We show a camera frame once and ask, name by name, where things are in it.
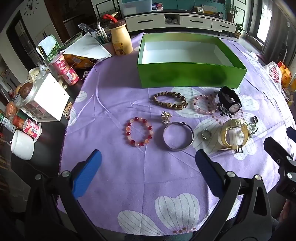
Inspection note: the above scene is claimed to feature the white tv cabinet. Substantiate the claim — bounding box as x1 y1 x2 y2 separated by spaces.
124 12 238 33

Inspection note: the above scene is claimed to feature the cream yellow wristwatch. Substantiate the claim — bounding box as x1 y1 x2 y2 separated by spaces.
217 118 251 154

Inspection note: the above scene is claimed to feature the purple floral tablecloth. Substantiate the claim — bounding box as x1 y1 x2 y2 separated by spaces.
57 34 296 235

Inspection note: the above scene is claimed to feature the small potted plant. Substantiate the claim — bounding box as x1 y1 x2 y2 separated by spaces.
234 23 248 39

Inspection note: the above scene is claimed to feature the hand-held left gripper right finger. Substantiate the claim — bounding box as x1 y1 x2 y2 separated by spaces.
191 149 274 241

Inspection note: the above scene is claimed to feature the green jade pendant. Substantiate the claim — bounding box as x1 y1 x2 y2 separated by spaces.
247 123 259 139

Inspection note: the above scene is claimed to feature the brown bead bracelet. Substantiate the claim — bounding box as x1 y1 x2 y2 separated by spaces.
152 91 188 111

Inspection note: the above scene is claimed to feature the yellow carton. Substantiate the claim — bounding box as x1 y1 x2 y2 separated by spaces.
277 61 293 88

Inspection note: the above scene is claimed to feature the red orange bead bracelet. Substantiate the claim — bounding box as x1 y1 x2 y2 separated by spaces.
125 116 154 146

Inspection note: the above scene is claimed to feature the green and white bag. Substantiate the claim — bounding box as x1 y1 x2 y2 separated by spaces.
36 35 62 63

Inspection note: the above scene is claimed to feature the pink can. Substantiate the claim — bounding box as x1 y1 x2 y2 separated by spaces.
23 118 42 139

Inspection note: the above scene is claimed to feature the pen holder with pens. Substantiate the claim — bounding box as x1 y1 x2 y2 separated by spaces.
94 22 112 44

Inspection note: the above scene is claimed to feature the yellow jar with brown lid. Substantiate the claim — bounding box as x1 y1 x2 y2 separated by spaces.
108 20 134 56

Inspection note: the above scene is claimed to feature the tall potted plant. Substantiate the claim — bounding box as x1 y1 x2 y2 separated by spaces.
224 3 240 23

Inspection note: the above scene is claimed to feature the white printed plastic bag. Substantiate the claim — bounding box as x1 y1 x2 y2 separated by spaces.
264 61 283 90

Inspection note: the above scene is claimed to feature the pink bead bracelet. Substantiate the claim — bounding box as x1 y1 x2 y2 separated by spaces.
193 94 219 116

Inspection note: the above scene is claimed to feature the bread roll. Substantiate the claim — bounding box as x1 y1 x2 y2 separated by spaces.
5 101 18 118

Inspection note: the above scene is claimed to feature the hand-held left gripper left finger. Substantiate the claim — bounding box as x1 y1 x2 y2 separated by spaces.
25 149 105 241

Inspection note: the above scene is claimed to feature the wall clock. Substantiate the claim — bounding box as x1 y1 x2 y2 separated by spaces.
23 0 40 10

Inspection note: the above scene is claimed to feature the silver charm brooch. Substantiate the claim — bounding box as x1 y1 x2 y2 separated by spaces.
161 111 173 125

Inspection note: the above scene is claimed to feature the white paper sheet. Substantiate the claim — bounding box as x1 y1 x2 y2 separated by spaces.
60 32 113 59

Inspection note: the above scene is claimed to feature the black wristwatch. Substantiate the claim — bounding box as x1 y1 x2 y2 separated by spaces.
217 86 242 114

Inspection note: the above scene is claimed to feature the silver bangle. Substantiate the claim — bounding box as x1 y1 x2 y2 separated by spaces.
163 122 195 152

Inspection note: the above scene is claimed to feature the white box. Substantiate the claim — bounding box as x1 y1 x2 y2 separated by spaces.
22 74 70 121

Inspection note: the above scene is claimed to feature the orange snack bag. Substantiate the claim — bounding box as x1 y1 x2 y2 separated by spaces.
63 54 97 69

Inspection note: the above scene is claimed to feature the white cup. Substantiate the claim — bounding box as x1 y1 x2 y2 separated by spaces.
11 130 35 161

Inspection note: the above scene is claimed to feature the green cardboard box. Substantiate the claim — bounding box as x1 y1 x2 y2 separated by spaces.
136 33 247 89

